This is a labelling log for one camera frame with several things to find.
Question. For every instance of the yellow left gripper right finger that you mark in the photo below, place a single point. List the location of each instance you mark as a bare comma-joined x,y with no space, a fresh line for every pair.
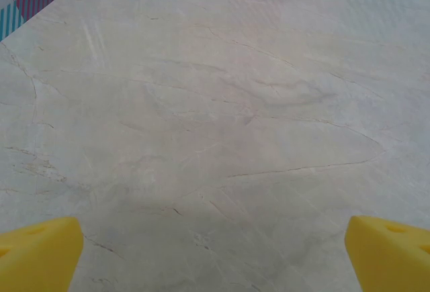
389,258

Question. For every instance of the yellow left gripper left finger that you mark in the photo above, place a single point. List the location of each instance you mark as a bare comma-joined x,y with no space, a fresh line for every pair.
37,255

